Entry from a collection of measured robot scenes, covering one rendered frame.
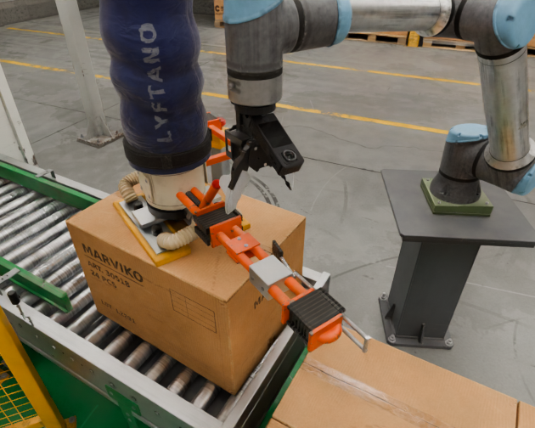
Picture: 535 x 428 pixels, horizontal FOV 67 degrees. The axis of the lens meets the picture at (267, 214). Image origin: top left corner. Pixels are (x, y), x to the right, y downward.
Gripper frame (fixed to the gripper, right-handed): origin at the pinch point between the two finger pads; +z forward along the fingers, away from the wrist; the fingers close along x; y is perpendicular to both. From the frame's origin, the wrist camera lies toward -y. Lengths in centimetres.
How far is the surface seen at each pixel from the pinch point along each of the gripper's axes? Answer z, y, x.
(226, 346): 44.5, 5.9, 7.8
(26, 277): 58, 81, 47
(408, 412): 68, -27, -30
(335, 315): 12.0, -21.7, -0.6
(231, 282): 27.0, 9.3, 3.2
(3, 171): 62, 180, 44
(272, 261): 12.6, -3.3, 0.0
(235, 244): 12.7, 6.1, 3.2
